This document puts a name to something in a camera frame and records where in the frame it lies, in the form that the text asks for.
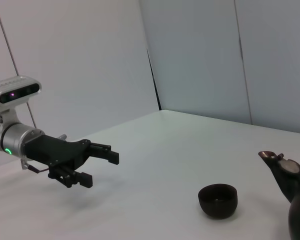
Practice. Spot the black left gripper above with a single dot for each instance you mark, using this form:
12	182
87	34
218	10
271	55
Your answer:
55	152

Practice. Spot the small dark teacup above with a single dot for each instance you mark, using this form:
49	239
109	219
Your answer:
217	207

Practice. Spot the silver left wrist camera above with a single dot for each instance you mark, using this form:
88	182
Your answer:
15	91

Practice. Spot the black round teapot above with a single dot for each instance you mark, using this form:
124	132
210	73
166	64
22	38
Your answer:
297	200

